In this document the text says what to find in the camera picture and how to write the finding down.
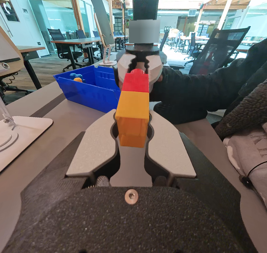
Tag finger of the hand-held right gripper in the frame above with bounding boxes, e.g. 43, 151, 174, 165
146, 55, 164, 90
117, 54, 137, 90

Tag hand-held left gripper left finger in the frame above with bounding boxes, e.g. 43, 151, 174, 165
66, 109, 121, 185

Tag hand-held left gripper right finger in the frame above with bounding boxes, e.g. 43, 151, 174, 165
145, 110, 197, 186

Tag red one-stud block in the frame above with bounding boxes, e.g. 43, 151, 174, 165
122, 68, 150, 93

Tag yellow two-stud block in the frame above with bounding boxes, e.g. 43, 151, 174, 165
115, 91, 150, 147

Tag blue plastic bin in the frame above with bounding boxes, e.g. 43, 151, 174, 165
53, 65, 121, 113

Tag heap of joined coloured blocks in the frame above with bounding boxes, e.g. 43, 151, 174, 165
69, 73, 86, 83

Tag black chair armrest pad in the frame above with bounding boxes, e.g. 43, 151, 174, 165
153, 101, 207, 124

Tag document stand with dark back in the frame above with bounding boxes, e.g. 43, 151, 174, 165
86, 0, 117, 65

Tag rows of office desks and chairs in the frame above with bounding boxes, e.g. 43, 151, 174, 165
161, 25, 267, 60

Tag wooden-top office desk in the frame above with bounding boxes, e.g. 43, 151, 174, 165
16, 45, 46, 90
51, 38, 102, 67

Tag grey mesh chair seat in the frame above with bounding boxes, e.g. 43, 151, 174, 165
205, 109, 227, 124

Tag black mesh office chair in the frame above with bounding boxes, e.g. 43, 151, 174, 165
168, 27, 251, 75

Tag white stand with wooden board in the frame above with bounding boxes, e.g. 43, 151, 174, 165
0, 26, 53, 172

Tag person's grey printed sweatshirt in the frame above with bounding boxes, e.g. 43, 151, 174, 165
223, 122, 267, 209

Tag person's black fleece-lined jacket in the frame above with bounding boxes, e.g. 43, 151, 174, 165
215, 65, 267, 142

